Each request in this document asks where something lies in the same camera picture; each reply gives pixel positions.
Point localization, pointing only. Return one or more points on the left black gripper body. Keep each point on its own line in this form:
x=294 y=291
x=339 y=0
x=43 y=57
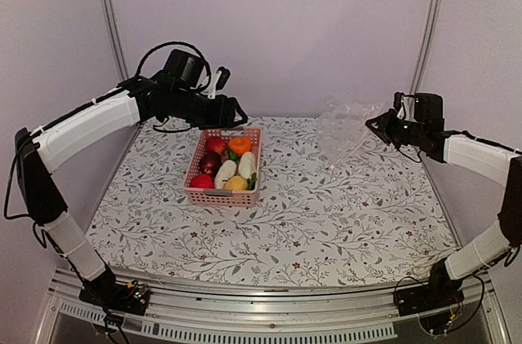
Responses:
x=186 y=107

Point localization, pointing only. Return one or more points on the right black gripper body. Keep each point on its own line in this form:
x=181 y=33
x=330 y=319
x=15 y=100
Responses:
x=409 y=135

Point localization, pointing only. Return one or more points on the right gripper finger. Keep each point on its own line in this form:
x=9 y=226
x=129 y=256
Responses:
x=393 y=140
x=381 y=124

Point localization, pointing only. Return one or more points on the orange tangerine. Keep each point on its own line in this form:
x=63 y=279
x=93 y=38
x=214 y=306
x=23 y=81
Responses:
x=240 y=145

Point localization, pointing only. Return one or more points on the red apple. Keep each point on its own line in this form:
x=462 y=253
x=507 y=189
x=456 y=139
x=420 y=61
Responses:
x=216 y=144

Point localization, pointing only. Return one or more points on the clear zip top bag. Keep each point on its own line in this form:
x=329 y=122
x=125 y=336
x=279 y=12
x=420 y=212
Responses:
x=341 y=128

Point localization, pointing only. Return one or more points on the dark red onion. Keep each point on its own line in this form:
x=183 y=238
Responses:
x=210 y=163

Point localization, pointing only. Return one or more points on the yellow lemon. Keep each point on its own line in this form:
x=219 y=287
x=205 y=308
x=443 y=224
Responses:
x=236 y=183

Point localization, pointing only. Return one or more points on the red tomato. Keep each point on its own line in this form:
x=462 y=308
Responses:
x=203 y=181

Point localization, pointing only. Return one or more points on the pink plastic basket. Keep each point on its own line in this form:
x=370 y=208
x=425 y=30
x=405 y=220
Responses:
x=222 y=197

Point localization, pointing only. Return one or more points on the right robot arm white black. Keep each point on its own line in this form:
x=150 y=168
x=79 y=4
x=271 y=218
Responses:
x=494 y=165

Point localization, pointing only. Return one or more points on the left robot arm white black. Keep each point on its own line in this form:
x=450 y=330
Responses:
x=41 y=153

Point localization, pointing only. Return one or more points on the white radish right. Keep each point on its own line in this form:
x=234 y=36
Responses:
x=247 y=165

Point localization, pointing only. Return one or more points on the white radish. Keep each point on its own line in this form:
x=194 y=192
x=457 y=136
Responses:
x=227 y=170
x=247 y=165

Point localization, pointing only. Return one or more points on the white radish left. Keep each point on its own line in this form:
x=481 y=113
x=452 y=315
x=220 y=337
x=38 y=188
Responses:
x=227 y=170

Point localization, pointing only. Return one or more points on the floral table mat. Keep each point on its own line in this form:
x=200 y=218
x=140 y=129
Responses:
x=373 y=219

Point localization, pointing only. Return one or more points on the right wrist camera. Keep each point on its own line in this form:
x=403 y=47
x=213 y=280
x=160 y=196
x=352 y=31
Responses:
x=425 y=108

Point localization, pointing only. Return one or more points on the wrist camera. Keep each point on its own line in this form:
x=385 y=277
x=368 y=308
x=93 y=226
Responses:
x=425 y=108
x=192 y=74

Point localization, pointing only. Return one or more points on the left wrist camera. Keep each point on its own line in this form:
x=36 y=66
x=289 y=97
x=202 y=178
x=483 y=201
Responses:
x=192 y=74

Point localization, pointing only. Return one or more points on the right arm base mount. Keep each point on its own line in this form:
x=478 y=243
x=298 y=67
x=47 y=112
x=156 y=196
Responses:
x=432 y=293

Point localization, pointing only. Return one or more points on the right aluminium post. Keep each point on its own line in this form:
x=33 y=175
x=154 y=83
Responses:
x=425 y=46

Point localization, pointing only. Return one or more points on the aluminium post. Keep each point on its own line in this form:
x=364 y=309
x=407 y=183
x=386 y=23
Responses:
x=425 y=46
x=114 y=38

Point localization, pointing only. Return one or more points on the aluminium front rail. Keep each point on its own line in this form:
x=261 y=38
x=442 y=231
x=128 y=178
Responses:
x=192 y=311

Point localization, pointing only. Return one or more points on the left aluminium post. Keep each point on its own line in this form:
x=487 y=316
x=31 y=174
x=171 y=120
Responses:
x=114 y=38

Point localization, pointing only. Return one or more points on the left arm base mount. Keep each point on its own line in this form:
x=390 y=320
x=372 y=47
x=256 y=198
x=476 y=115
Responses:
x=104 y=291

